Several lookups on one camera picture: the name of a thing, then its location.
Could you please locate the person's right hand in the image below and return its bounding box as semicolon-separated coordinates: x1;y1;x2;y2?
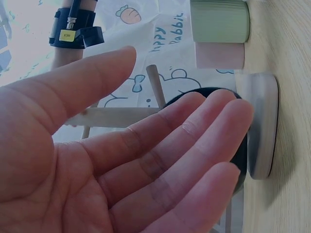
51;46;86;72

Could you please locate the person's left hand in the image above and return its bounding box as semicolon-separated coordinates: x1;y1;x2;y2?
0;46;255;233

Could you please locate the black round object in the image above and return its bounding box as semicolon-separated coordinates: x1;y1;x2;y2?
162;86;249;196

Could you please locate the black wrist band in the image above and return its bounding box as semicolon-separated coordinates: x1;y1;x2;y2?
48;0;105;50

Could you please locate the white round disc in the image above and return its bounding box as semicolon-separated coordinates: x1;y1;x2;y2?
235;72;279;181

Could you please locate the pink cup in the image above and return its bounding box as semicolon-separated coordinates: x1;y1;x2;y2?
195;41;245;70

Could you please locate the green cup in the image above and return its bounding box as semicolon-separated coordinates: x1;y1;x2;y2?
189;0;251;44

